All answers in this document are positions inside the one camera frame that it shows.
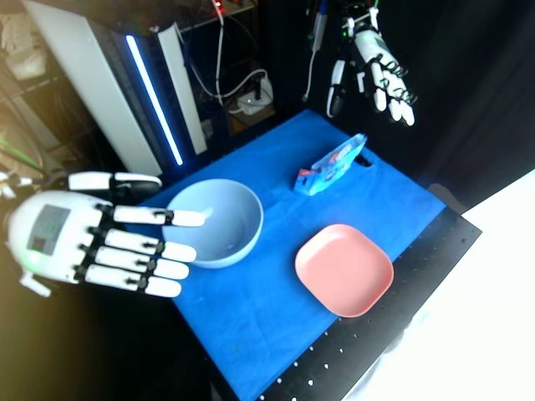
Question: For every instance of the blue cookie packet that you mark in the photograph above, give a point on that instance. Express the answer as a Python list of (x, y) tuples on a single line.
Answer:
[(326, 167)]

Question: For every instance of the light blue bowl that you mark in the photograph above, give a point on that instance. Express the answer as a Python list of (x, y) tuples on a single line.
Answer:
[(234, 225)]

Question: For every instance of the dark curtain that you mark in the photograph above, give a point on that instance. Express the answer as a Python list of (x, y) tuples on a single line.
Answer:
[(480, 83)]

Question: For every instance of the white power strip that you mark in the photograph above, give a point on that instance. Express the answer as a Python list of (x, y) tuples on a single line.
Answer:
[(251, 102)]

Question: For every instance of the pink square plate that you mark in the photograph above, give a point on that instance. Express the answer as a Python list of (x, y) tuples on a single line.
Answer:
[(342, 271)]

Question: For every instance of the black perforated board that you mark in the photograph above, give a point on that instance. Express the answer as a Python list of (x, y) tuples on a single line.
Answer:
[(434, 267)]

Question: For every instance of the white tower with blue light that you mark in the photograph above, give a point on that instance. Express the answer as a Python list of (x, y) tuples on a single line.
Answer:
[(104, 83)]

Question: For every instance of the blue mat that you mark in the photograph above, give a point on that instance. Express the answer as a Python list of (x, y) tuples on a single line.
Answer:
[(259, 301)]

